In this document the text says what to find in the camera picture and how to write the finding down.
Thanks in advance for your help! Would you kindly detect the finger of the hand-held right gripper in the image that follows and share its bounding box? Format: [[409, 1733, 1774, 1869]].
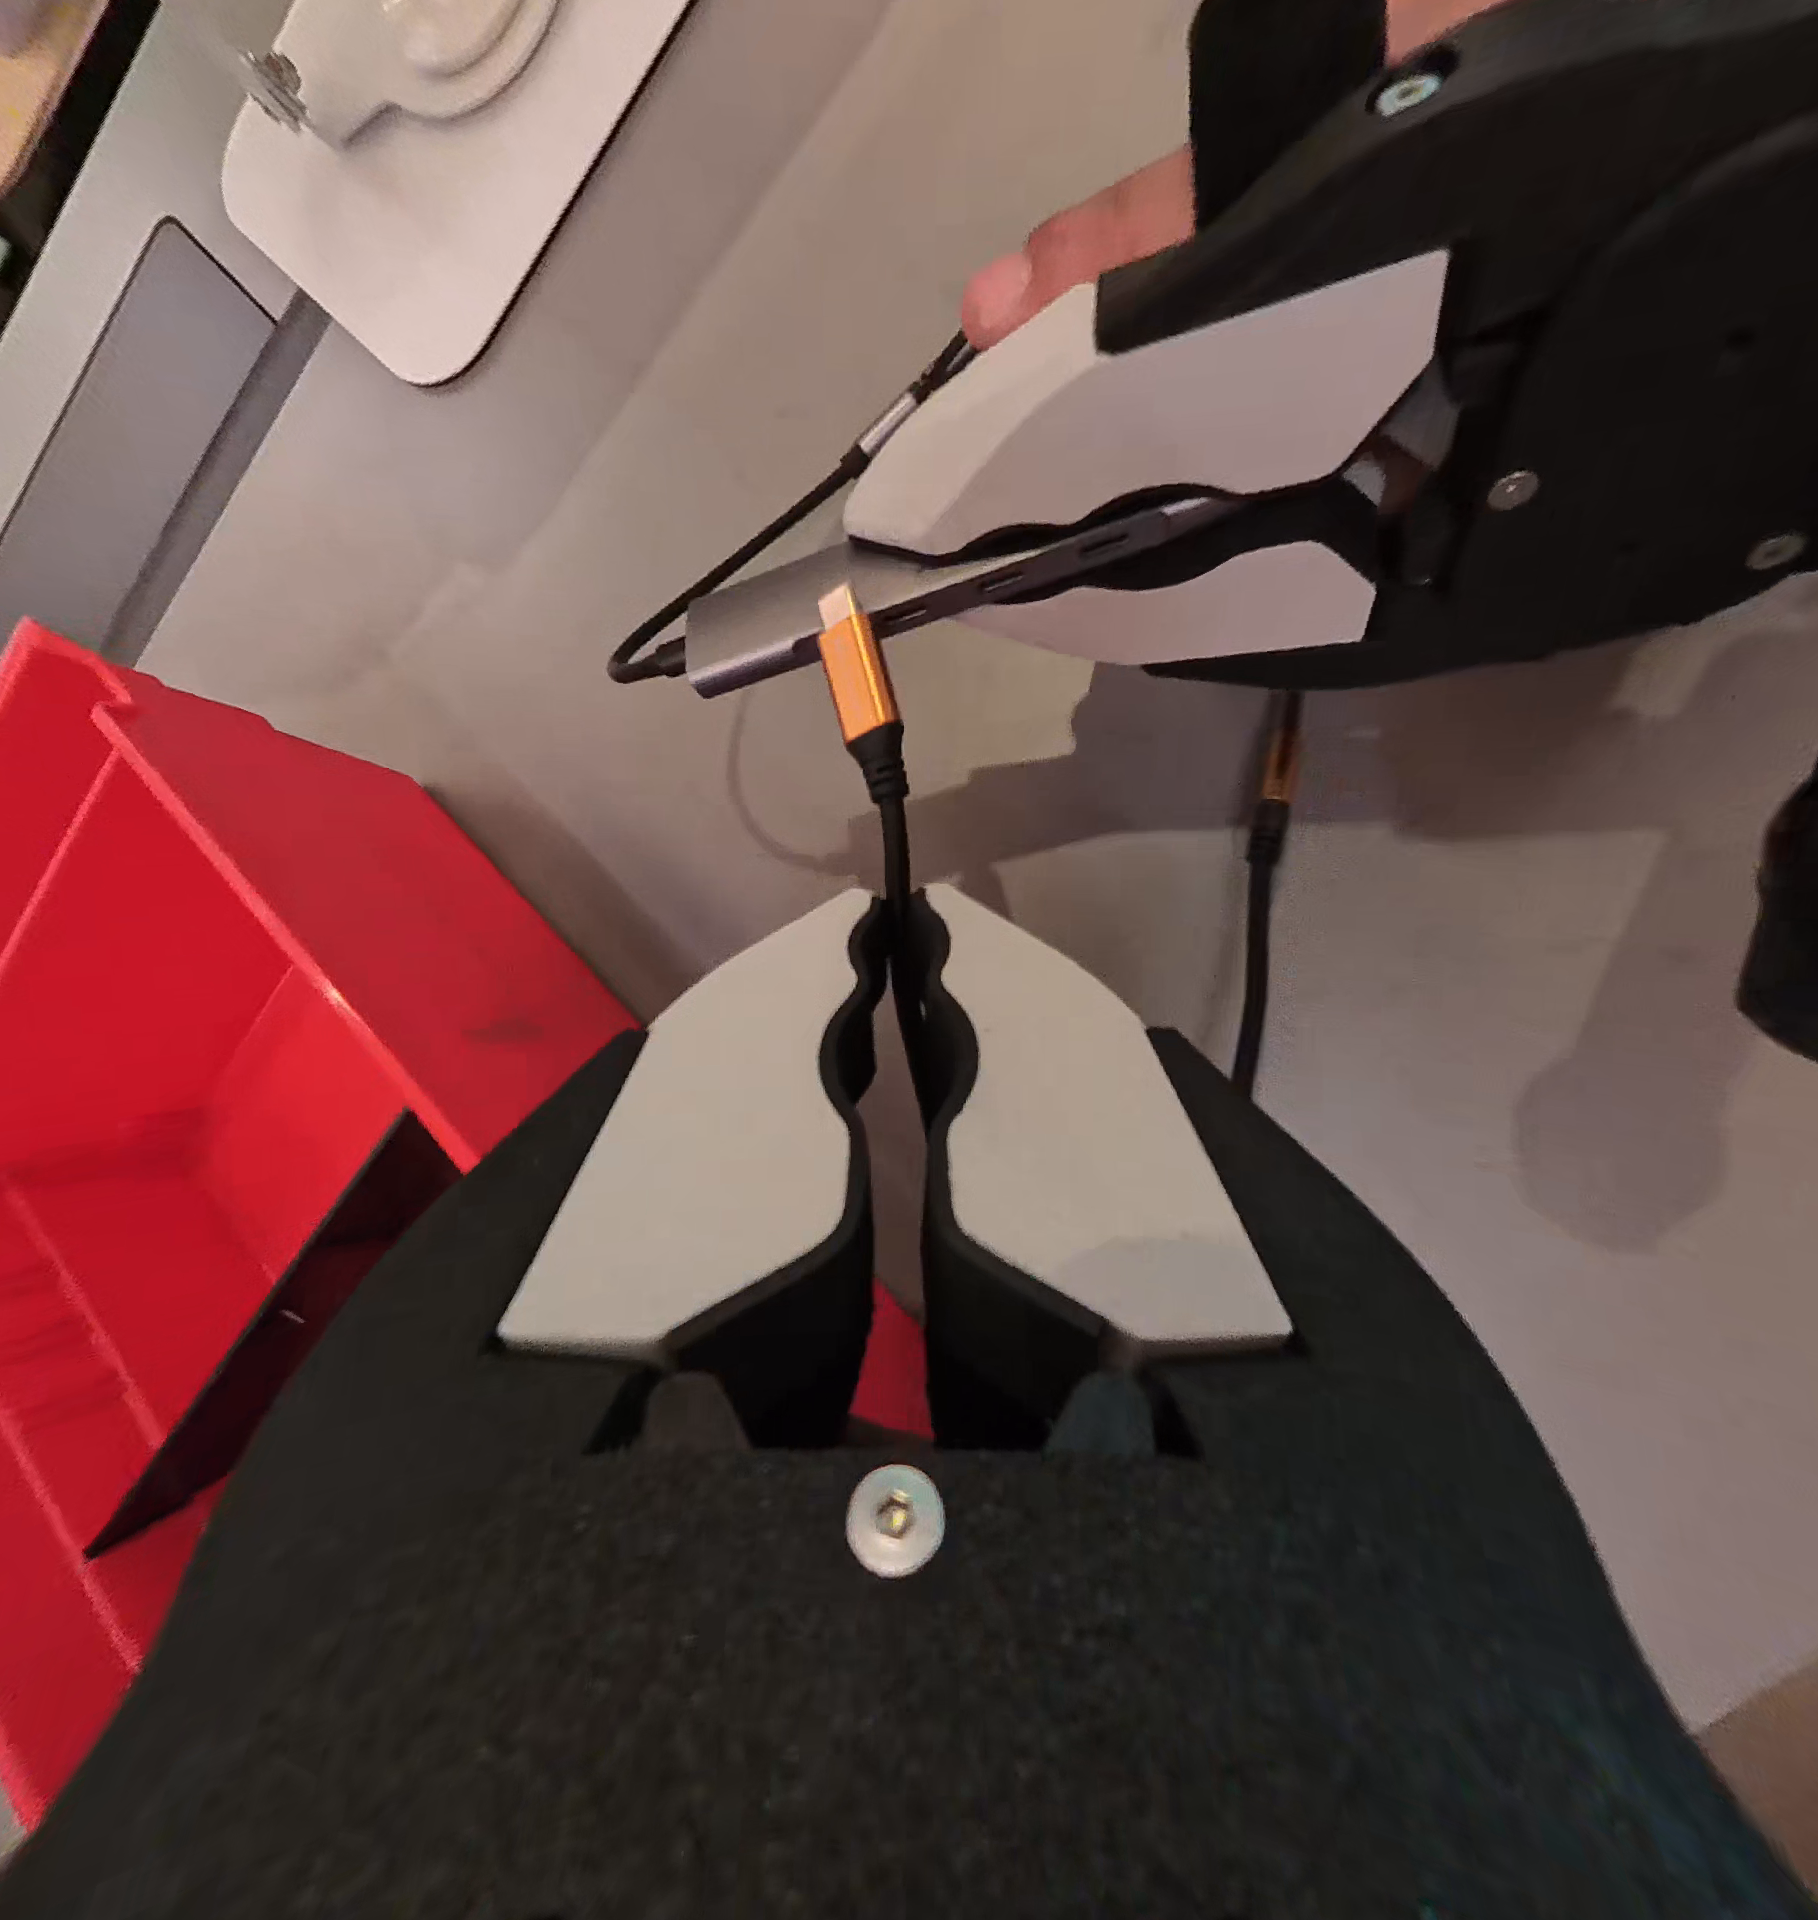
[[844, 246, 1454, 576], [996, 535, 1378, 671]]

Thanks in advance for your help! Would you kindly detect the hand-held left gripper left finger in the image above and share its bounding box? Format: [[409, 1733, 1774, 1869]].
[[496, 887, 898, 1452]]

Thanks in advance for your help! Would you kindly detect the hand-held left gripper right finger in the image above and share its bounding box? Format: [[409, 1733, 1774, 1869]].
[[915, 886, 1295, 1452]]

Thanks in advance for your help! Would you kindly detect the black cable with copper plug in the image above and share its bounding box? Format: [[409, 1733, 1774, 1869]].
[[817, 581, 1309, 1118]]

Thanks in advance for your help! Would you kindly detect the grey usb hub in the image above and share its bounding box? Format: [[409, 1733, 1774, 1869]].
[[610, 330, 1390, 704]]

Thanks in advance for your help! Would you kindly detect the red plastic bin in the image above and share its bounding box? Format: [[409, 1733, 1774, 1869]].
[[0, 622, 931, 1831]]

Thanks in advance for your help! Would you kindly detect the person's right hand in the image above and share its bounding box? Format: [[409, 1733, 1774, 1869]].
[[961, 142, 1199, 342]]

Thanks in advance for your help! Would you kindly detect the white tablet stand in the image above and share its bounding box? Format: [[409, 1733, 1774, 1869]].
[[219, 0, 694, 390]]

